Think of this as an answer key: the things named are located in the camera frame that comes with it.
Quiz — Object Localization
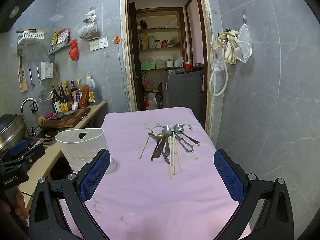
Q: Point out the blue white tube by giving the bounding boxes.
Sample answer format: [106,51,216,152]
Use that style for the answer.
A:
[72,92,83,110]

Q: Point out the red seasoning packet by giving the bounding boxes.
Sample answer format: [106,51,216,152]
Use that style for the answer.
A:
[57,28,71,44]

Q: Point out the red plastic bag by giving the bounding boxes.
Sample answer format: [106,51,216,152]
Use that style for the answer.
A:
[69,39,79,61]

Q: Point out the clear bag of dried goods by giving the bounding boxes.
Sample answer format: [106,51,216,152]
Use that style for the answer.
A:
[77,9,102,41]

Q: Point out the white wall box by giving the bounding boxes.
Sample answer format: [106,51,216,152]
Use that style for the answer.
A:
[41,61,54,80]

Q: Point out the hanging wire strainer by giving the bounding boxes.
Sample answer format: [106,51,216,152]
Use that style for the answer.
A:
[36,64,52,103]

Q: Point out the grey appliance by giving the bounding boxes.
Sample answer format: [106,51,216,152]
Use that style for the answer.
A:
[161,69,204,110]

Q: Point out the white wall socket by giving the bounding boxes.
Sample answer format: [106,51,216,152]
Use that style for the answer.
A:
[89,37,108,51]

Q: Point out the steel pot with lid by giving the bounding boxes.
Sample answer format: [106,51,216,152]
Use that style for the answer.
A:
[0,114,27,153]

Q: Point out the large oil jug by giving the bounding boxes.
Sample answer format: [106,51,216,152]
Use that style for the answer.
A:
[86,75,102,105]

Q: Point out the person's left hand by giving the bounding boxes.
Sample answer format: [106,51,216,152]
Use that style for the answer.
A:
[15,187,29,221]

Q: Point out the white plastic utensil holder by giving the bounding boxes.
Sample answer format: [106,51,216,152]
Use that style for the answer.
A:
[54,128,117,175]

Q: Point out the pink floral table cloth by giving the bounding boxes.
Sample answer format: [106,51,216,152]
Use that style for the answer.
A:
[59,107,253,240]

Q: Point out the dark sauce bottle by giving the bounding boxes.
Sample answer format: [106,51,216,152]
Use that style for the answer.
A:
[64,80,74,105]

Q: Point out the white wall basket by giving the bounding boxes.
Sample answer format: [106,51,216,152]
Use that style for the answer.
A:
[17,30,44,45]

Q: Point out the wooden cutting board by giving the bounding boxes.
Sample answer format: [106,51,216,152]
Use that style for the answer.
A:
[41,107,92,129]

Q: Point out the wooden shelf unit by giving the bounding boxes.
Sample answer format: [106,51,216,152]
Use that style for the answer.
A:
[135,7,187,110]

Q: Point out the white plastic bag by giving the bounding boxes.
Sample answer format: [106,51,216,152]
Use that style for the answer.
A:
[145,92,158,110]

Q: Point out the clear plastic bag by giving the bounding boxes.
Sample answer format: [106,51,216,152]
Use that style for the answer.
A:
[212,55,225,72]

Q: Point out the dark pump bottle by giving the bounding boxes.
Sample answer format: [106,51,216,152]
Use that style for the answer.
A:
[51,85,62,114]

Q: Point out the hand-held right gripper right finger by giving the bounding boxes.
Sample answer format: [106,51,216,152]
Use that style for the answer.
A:
[213,149,294,240]

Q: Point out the metal loop peeler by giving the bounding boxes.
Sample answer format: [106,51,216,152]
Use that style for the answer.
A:
[175,134,195,154]

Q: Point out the black range hood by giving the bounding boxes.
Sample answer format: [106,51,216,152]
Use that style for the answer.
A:
[0,0,50,33]

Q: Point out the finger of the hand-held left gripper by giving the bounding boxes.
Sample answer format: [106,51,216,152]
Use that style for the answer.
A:
[9,139,46,165]

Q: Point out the metal faucet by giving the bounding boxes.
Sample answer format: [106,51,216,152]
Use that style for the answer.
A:
[21,98,39,137]

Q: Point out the orange packet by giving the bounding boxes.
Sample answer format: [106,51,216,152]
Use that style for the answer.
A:
[80,84,90,108]

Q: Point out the yellow label sauce bottle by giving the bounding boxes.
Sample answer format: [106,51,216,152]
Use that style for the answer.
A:
[58,82,70,112]

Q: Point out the white hose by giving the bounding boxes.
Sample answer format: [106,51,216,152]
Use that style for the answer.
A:
[209,49,229,97]

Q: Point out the dark handled table knife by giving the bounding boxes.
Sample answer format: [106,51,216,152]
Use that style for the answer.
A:
[149,133,171,164]

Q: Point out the metal wall shelf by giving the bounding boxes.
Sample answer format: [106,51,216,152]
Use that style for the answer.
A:
[47,38,72,55]

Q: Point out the wooden door frame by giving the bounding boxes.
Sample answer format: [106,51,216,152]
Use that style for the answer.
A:
[119,0,216,135]

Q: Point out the gold spoon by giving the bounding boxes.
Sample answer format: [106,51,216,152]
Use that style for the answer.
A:
[150,133,166,161]

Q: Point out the white mesh bag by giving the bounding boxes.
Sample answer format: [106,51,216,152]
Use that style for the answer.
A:
[234,14,253,64]

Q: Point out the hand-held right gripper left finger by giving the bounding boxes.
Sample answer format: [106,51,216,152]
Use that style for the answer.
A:
[28,149,111,240]

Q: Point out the wooden knife holder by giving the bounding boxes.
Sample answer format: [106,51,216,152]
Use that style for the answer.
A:
[17,49,28,93]

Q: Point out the hanging metal utensil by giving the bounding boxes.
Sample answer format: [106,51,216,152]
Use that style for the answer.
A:
[28,65,35,88]

